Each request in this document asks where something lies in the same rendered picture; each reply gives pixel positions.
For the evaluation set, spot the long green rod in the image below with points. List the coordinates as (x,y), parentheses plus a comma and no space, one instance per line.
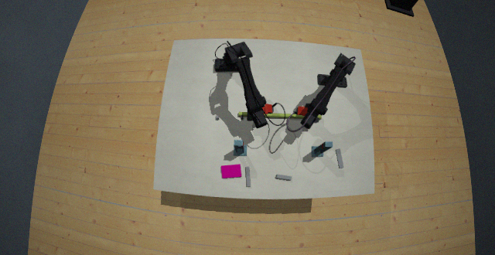
(245,114)

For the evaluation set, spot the magenta flat block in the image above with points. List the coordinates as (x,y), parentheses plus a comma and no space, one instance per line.
(231,171)

